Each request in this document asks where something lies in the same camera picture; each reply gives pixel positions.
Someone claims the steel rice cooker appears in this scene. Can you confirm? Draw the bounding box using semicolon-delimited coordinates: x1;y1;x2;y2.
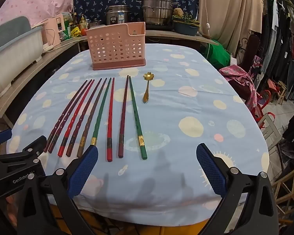
106;5;131;26

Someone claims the green chopstick gold band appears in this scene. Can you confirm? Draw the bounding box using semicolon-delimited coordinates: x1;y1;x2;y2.
129;76;148;160
91;77;112;147

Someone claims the stainless steel steamer pot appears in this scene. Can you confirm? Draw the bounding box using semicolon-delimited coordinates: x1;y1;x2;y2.
141;0;179;26

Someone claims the row of hanging clothes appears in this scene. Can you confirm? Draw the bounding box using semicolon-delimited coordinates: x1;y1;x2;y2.
260;0;294;103

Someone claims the black induction cooktop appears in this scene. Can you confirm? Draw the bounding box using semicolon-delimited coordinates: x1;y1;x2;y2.
145;24;174;31

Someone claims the white dish drainer grey lid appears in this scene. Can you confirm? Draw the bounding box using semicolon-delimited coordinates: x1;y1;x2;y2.
0;16;44;98

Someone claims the red stool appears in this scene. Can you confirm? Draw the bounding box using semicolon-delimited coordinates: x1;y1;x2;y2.
251;89;272;123

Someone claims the brown chopstick gold band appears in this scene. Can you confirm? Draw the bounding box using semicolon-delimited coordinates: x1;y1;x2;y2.
77;78;108;158

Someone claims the dark metal chair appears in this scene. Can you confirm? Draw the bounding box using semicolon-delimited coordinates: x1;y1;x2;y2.
236;34;261;79

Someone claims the white cable with switch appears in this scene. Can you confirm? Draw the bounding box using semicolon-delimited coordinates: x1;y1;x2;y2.
201;0;211;42

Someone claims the pink perforated utensil holder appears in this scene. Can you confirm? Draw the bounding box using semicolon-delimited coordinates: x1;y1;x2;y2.
86;22;147;71

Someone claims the beige curtain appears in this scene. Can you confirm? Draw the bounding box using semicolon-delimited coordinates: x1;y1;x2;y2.
189;0;264;57

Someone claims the green cloth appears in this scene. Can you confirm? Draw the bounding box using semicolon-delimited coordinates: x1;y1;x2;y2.
206;43;232;70

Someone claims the pink bag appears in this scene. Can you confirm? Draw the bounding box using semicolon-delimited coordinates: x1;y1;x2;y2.
219;64;259;108

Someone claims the pink appliance box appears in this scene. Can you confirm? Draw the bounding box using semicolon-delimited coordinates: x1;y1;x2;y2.
43;15;65;47

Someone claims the red chopstick black band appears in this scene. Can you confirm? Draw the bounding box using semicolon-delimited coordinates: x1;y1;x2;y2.
57;79;95;157
107;77;115;162

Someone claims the dark maroon chopstick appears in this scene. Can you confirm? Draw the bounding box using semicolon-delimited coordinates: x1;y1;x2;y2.
118;75;130;158
48;79;93;154
66;78;103;157
44;80;89;153

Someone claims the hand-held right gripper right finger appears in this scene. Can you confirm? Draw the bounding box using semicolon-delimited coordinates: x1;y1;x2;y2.
196;143;280;235

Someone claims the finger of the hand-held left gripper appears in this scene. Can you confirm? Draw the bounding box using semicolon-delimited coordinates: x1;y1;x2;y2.
0;135;47;174
0;128;13;150

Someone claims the blue plant basin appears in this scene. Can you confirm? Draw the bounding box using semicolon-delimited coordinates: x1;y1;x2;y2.
172;17;201;36

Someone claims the navy floral cloth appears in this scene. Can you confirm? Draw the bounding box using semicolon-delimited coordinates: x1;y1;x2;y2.
73;0;199;26

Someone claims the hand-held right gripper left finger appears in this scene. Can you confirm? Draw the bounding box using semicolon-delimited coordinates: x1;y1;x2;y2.
16;144;99;235

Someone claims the green packet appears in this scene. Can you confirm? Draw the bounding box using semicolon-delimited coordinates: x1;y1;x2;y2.
59;28;73;42

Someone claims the gold flower-shaped spoon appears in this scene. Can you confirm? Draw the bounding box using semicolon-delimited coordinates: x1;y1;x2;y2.
142;72;154;104

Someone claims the pink floral cloth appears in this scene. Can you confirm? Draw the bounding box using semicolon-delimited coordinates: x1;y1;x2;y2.
0;0;85;27

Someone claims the white stool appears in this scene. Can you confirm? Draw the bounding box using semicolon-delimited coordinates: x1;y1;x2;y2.
260;113;283;150

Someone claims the blue polka dot tablecloth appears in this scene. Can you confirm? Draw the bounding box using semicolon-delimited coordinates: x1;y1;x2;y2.
6;43;270;227

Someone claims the small lidded steel pot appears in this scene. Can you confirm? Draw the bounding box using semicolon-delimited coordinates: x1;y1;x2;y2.
88;18;103;28

